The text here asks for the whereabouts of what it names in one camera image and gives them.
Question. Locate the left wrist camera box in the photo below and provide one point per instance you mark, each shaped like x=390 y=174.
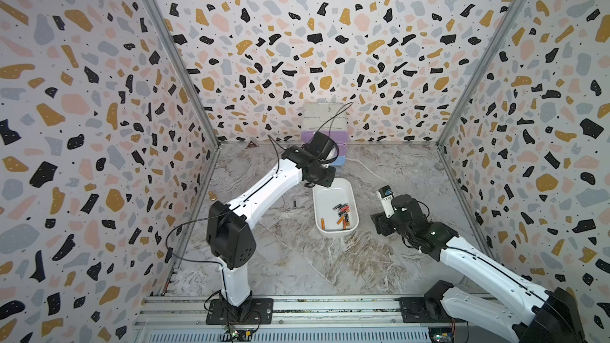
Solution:
x=323 y=148

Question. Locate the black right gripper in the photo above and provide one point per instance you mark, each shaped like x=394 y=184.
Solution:
x=379 y=220

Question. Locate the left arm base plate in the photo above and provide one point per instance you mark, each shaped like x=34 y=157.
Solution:
x=239 y=311

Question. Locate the white plastic storage tray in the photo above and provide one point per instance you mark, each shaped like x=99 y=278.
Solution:
x=325 y=199

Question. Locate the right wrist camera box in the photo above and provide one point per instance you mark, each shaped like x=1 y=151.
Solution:
x=385 y=195

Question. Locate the aluminium front rail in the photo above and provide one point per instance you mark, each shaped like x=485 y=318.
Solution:
x=302 y=318

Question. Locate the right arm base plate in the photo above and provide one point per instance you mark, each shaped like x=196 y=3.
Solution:
x=422 y=310

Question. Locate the pastel mini drawer cabinet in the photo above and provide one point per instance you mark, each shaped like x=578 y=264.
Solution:
x=329 y=119

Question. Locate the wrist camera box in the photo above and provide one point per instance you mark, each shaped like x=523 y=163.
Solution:
x=323 y=148
x=385 y=195

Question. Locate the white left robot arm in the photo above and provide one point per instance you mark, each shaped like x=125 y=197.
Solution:
x=230 y=225

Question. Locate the small red triangle marker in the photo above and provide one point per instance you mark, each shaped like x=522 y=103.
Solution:
x=252 y=144

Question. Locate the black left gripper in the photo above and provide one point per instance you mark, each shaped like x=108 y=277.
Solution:
x=329 y=180

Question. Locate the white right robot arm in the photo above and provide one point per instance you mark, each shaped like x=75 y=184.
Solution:
x=521 y=312

